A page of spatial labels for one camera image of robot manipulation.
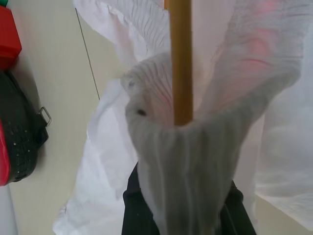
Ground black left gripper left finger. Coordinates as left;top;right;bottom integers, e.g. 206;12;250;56
121;163;162;235

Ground wooden clothes hanger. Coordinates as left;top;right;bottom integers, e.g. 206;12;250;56
164;0;195;126

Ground red block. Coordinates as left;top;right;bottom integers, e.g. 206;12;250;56
0;5;22;59

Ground white shorts garment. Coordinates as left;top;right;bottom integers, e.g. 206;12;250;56
52;0;313;235

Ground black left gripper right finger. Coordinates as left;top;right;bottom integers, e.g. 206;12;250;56
215;180;257;235

